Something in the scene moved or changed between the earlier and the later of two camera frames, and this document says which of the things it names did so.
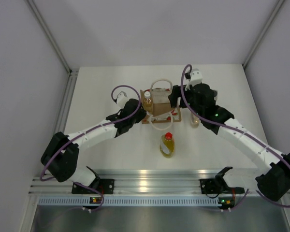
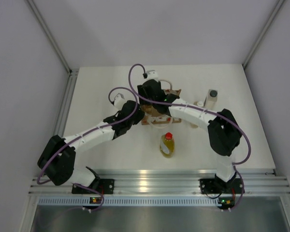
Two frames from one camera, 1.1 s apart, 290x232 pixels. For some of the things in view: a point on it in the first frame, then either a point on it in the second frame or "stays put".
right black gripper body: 188,95 to 144,101
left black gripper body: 141,115 stays put
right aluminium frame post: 280,2 stays put
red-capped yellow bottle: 167,145 stays put
